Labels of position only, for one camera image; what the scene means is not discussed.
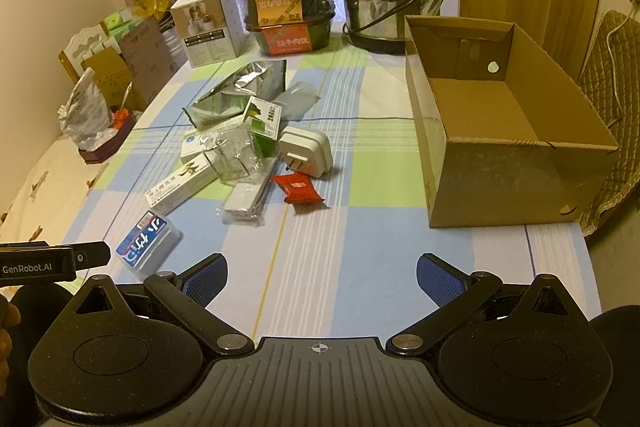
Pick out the blue floss box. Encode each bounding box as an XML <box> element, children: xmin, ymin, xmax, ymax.
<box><xmin>116</xmin><ymin>210</ymin><xmax>182</xmax><ymax>277</ymax></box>

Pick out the white remote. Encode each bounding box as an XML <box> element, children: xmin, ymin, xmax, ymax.
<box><xmin>218</xmin><ymin>157</ymin><xmax>279</xmax><ymax>227</ymax></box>

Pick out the parrot ointment box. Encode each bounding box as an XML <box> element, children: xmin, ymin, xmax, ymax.
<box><xmin>145</xmin><ymin>154</ymin><xmax>218</xmax><ymax>216</ymax></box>

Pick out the wire rack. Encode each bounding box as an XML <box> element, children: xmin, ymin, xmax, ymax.
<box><xmin>201</xmin><ymin>124</ymin><xmax>264</xmax><ymax>183</ymax></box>

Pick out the red snack packet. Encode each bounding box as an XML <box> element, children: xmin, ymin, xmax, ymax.
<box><xmin>271</xmin><ymin>172</ymin><xmax>324</xmax><ymax>211</ymax></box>

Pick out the green white medicine box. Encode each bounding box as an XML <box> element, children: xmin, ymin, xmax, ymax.
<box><xmin>243</xmin><ymin>96</ymin><xmax>282</xmax><ymax>157</ymax></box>

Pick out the silver foil tea pouch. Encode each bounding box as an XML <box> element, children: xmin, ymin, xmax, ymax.
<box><xmin>182</xmin><ymin>60</ymin><xmax>286</xmax><ymax>130</ymax></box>

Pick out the white tablet medicine box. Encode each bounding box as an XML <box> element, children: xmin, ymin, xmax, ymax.
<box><xmin>180</xmin><ymin>129</ymin><xmax>219</xmax><ymax>164</ymax></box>

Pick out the person left hand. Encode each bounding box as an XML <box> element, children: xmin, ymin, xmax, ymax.
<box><xmin>0</xmin><ymin>303</ymin><xmax>21</xmax><ymax>395</ymax></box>

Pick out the tissue box with wrapper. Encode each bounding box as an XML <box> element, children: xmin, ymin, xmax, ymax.
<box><xmin>58</xmin><ymin>67</ymin><xmax>136</xmax><ymax>165</ymax></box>

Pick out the cardboard box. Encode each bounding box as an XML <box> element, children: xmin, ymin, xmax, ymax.
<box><xmin>406</xmin><ymin>15</ymin><xmax>618</xmax><ymax>228</ymax></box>

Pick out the checkered tablecloth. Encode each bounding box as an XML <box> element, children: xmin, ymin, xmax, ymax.
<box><xmin>65</xmin><ymin>16</ymin><xmax>618</xmax><ymax>338</ymax></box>

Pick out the white carved holder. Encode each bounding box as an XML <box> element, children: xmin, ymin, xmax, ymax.
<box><xmin>58</xmin><ymin>23</ymin><xmax>122</xmax><ymax>82</ymax></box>

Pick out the brown paper bag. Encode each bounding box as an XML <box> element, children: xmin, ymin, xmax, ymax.
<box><xmin>118</xmin><ymin>17</ymin><xmax>175</xmax><ymax>110</ymax></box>

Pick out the quilted chair cover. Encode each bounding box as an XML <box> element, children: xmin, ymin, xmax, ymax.
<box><xmin>578</xmin><ymin>10</ymin><xmax>639</xmax><ymax>236</ymax></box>

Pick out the white product box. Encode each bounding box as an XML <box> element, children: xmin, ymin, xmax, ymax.
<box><xmin>170</xmin><ymin>0</ymin><xmax>245</xmax><ymax>68</ymax></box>

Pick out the yellow gift bow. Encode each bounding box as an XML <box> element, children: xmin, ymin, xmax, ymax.
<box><xmin>131</xmin><ymin>0</ymin><xmax>170</xmax><ymax>22</ymax></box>

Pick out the black orange food bowl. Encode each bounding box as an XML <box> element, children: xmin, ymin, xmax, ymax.
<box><xmin>244</xmin><ymin>0</ymin><xmax>335</xmax><ymax>56</ymax></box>

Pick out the white charger cable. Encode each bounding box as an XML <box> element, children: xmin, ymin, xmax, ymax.
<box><xmin>604</xmin><ymin>3</ymin><xmax>640</xmax><ymax>53</ymax></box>

